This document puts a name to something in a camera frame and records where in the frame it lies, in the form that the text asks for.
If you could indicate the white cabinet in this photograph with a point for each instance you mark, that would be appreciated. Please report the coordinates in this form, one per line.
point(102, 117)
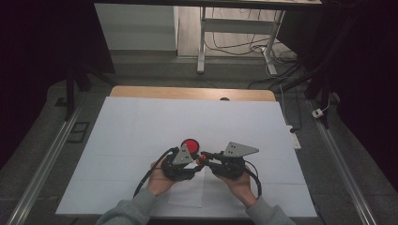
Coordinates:
point(137, 28)

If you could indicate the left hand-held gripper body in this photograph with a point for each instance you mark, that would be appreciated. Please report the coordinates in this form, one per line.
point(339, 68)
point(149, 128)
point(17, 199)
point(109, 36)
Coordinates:
point(183, 157)

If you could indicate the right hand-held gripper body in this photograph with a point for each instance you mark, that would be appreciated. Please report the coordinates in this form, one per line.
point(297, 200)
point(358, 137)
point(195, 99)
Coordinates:
point(237, 149)

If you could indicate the dark table grommet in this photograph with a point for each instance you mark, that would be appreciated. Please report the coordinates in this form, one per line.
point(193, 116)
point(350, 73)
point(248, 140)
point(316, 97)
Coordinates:
point(224, 99)

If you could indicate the small white paper sheet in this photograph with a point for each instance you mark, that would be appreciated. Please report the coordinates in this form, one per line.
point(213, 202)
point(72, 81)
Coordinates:
point(191, 195)

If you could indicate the aluminium rail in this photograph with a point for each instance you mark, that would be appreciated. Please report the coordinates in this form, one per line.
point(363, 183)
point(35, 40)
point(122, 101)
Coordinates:
point(341, 162)
point(47, 159)

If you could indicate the person's right hand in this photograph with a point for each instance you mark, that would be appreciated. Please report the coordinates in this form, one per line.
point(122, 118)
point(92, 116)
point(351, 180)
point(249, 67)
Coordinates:
point(241, 187)

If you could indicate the white plug adapter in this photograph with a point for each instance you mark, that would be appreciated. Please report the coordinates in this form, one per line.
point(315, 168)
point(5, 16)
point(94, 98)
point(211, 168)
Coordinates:
point(317, 113)

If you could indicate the round red ink pad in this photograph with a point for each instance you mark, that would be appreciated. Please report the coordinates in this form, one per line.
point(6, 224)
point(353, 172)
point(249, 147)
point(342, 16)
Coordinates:
point(191, 144)

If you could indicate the black curtain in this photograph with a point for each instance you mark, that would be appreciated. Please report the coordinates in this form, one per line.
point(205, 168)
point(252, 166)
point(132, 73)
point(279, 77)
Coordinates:
point(37, 62)
point(366, 78)

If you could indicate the person's left hand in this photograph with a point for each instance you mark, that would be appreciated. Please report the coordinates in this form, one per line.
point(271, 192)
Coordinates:
point(158, 182)

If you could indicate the large white paper mat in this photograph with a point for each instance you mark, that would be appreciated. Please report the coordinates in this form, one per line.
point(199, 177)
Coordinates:
point(162, 125)

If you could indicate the black floor socket plate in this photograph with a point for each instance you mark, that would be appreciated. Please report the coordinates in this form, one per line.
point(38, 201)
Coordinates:
point(78, 132)

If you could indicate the white metal desk frame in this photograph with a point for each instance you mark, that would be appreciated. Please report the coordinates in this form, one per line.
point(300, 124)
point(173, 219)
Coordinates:
point(202, 47)

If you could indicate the black metal stand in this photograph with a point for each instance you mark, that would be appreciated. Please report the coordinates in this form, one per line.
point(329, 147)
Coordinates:
point(322, 93)
point(70, 93)

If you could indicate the white power strip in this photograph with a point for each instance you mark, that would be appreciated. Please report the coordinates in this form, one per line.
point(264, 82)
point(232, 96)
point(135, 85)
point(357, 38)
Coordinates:
point(294, 139)

